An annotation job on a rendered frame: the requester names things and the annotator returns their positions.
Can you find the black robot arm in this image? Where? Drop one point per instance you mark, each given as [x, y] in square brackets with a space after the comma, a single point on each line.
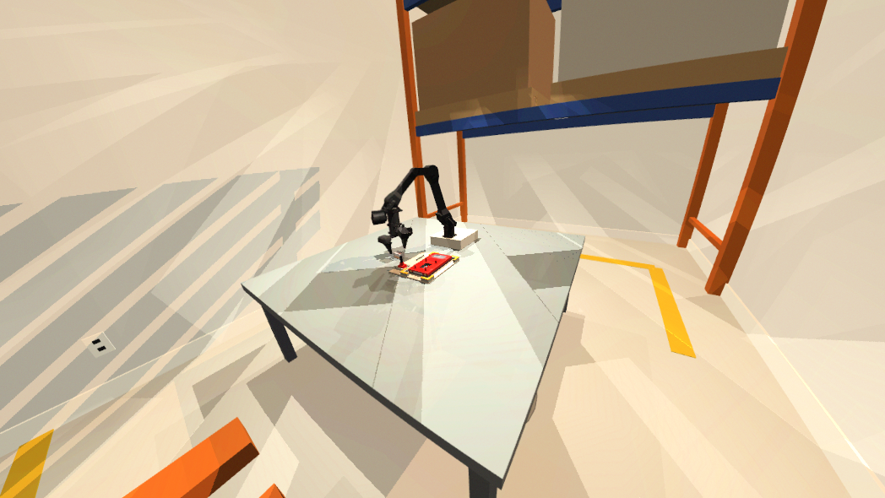
[391, 202]

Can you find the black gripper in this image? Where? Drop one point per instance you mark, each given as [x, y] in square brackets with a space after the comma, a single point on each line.
[385, 239]

